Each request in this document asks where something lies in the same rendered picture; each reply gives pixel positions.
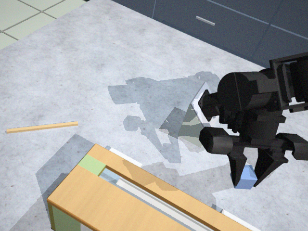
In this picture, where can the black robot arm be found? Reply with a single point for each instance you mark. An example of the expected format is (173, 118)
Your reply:
(271, 88)

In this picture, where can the small blue block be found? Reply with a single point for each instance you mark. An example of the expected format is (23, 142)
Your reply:
(247, 179)

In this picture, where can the tan thin stick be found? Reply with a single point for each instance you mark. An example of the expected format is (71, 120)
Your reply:
(26, 129)

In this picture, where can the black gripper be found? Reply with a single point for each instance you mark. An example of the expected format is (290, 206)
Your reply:
(258, 130)

